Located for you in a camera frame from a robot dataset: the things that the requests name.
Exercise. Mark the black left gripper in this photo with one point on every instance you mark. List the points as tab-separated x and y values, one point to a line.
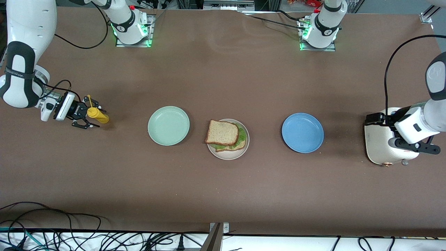
386	119

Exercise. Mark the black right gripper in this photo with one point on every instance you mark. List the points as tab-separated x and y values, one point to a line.
74	110

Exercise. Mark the yellow mustard squeeze bottle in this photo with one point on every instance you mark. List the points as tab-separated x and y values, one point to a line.
98	115

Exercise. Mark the green lettuce leaf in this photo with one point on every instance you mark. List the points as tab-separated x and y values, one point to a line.
241	139

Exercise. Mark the brown bread slice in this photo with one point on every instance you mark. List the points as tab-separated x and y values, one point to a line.
222	132
237	147

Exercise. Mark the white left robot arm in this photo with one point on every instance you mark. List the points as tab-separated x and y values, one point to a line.
428	115

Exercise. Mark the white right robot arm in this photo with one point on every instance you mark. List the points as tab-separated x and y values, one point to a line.
24	52

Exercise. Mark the blue plate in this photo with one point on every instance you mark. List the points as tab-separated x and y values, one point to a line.
302	132

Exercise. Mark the mint green plate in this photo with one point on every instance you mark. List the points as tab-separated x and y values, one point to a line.
168	126

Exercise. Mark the beige plate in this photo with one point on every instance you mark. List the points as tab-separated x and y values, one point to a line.
228	156

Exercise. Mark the cream white toaster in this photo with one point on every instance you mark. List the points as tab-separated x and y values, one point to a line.
376	146

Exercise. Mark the red snack packet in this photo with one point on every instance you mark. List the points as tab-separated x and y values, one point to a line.
312	2

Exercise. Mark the brown table cover sheet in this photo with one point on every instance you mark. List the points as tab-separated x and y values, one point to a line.
223	195

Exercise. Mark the black power plug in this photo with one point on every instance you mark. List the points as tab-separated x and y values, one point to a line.
180	244

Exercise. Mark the grey device box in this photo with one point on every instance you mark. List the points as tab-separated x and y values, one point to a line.
228	4

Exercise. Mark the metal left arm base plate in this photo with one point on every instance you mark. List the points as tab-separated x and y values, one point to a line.
332	48

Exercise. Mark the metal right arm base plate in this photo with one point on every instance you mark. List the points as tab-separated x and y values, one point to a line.
148	38

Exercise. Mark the aluminium frame rail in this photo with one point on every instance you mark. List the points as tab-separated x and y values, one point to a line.
428	14

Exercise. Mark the grey metal table bracket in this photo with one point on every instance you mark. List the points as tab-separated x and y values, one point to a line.
214	240

